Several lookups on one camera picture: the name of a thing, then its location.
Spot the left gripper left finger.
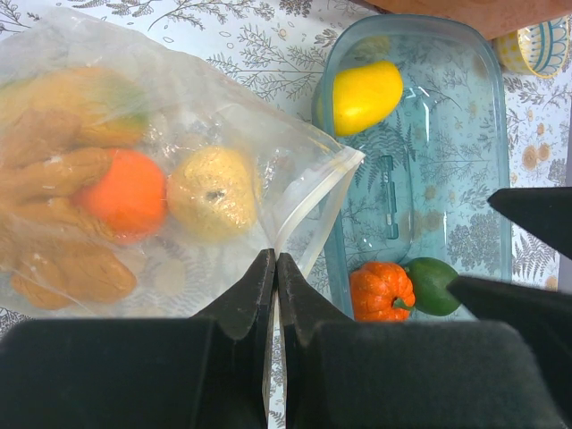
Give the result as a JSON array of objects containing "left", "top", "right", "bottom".
[{"left": 1, "top": 249, "right": 275, "bottom": 428}]

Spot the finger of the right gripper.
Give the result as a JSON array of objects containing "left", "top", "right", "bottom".
[
  {"left": 448, "top": 276, "right": 571, "bottom": 340},
  {"left": 488, "top": 187, "right": 571, "bottom": 259}
]

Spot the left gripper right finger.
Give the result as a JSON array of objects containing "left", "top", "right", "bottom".
[{"left": 276, "top": 254, "right": 571, "bottom": 428}]

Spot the small orange pumpkin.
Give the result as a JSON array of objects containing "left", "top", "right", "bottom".
[{"left": 349, "top": 261, "right": 416, "bottom": 322}]

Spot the pale yellow lemon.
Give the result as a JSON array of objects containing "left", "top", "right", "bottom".
[{"left": 166, "top": 146, "right": 262, "bottom": 242}]

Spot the orange fruit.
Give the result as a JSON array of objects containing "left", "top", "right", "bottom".
[{"left": 71, "top": 148, "right": 167, "bottom": 242}]

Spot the brown fried chicken piece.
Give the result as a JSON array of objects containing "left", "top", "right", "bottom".
[{"left": 1, "top": 109, "right": 137, "bottom": 310}]

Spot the clear zip top bag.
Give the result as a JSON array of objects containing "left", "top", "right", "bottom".
[{"left": 1, "top": 11, "right": 364, "bottom": 317}]

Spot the yellow mango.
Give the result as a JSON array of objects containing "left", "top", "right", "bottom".
[{"left": 332, "top": 61, "right": 404, "bottom": 137}]

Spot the orange green mango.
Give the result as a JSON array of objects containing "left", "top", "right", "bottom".
[{"left": 1, "top": 66, "right": 149, "bottom": 147}]

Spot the clear blue glass dish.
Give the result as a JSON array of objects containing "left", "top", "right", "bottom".
[{"left": 308, "top": 15, "right": 511, "bottom": 314}]

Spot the small patterned bowl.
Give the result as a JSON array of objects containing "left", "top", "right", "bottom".
[{"left": 492, "top": 17, "right": 570, "bottom": 79}]

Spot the orange plastic basin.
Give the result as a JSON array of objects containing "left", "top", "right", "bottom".
[{"left": 368, "top": 0, "right": 571, "bottom": 40}]

